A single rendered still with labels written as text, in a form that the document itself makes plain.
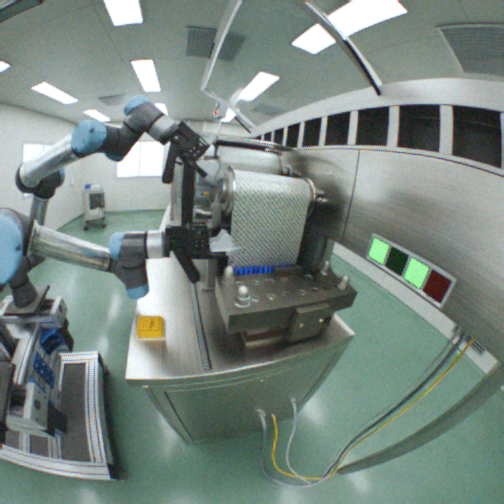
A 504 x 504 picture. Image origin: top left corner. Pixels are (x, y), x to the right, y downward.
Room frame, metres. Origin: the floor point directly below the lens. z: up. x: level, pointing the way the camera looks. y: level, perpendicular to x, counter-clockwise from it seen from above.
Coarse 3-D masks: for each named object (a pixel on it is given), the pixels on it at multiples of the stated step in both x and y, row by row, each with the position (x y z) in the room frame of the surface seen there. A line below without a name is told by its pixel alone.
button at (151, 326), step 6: (144, 318) 0.34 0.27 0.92; (150, 318) 0.35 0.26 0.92; (156, 318) 0.35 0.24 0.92; (162, 318) 0.37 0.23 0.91; (138, 324) 0.31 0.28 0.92; (144, 324) 0.32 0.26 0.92; (150, 324) 0.33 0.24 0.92; (156, 324) 0.33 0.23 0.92; (162, 324) 0.35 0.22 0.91; (138, 330) 0.29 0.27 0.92; (144, 330) 0.30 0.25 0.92; (150, 330) 0.30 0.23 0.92; (156, 330) 0.31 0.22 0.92; (162, 330) 0.33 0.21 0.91; (138, 336) 0.28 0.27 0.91; (144, 336) 0.29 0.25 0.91; (150, 336) 0.30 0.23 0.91; (156, 336) 0.30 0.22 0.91; (162, 336) 0.31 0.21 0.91
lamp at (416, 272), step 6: (414, 264) 0.30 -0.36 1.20; (420, 264) 0.29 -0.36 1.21; (408, 270) 0.31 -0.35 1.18; (414, 270) 0.30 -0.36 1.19; (420, 270) 0.29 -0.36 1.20; (426, 270) 0.27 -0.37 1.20; (408, 276) 0.31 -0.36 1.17; (414, 276) 0.29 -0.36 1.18; (420, 276) 0.28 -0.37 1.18; (414, 282) 0.29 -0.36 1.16; (420, 282) 0.28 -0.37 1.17
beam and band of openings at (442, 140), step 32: (352, 96) 0.59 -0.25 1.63; (384, 96) 0.47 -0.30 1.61; (416, 96) 0.38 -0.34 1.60; (448, 96) 0.29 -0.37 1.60; (480, 96) 0.22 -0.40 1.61; (256, 128) 1.42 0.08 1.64; (288, 128) 1.00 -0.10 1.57; (320, 128) 0.86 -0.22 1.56; (352, 128) 0.59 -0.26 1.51; (384, 128) 0.54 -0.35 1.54; (416, 128) 0.44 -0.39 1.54; (448, 128) 0.30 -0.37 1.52; (480, 128) 0.26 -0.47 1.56; (448, 160) 0.29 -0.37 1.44; (480, 160) 0.26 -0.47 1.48
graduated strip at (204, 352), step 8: (192, 288) 0.56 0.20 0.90; (192, 296) 0.51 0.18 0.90; (200, 312) 0.44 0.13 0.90; (200, 320) 0.41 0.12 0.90; (200, 328) 0.37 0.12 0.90; (200, 336) 0.34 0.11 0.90; (200, 344) 0.32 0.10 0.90; (200, 352) 0.29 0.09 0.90; (208, 352) 0.30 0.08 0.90; (208, 360) 0.27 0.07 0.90; (208, 368) 0.25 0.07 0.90
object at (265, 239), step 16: (240, 224) 0.52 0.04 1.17; (256, 224) 0.53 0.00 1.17; (272, 224) 0.55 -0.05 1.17; (288, 224) 0.57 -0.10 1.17; (240, 240) 0.52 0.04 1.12; (256, 240) 0.54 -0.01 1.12; (272, 240) 0.56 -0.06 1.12; (288, 240) 0.58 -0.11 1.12; (240, 256) 0.52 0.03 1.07; (256, 256) 0.54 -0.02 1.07; (272, 256) 0.56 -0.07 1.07; (288, 256) 0.58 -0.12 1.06
